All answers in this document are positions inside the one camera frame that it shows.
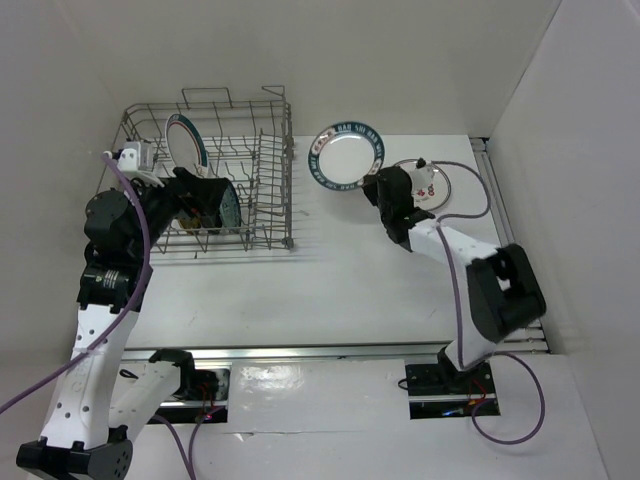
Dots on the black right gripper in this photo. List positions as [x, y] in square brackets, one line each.
[370, 185]

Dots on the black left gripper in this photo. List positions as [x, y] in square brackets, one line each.
[204, 193]

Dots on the black plate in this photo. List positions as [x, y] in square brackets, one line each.
[210, 224]

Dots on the yellow patterned plate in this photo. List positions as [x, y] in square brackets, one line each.
[190, 226]

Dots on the blue floral plate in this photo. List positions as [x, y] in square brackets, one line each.
[230, 210]

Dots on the green red ring plate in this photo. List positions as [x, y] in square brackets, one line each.
[185, 145]

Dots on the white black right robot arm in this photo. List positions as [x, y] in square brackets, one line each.
[495, 289]

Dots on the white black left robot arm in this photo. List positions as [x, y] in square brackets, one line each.
[89, 435]

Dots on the white plate red characters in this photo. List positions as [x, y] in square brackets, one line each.
[442, 186]

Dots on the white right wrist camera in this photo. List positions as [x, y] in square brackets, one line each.
[421, 173]

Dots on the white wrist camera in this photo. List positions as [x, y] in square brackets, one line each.
[421, 173]
[135, 160]

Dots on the grey wire dish rack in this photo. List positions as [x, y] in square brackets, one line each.
[249, 142]

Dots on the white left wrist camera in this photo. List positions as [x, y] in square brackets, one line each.
[135, 160]

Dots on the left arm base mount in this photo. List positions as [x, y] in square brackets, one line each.
[172, 386]

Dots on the aluminium table rail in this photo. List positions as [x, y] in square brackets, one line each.
[531, 338]

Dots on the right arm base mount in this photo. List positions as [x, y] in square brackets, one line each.
[436, 391]

